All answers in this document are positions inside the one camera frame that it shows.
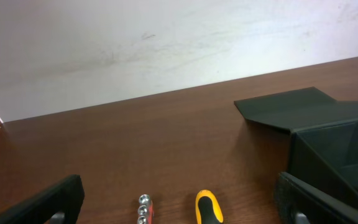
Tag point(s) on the black open box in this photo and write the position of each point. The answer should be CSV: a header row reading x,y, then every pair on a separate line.
x,y
324,137

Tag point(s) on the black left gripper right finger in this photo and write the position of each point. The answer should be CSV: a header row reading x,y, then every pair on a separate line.
x,y
299,202

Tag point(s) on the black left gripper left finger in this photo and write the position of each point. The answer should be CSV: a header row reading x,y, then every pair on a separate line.
x,y
65,196

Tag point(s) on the yellow black screwdriver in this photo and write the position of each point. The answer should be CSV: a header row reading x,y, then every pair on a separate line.
x,y
207,208

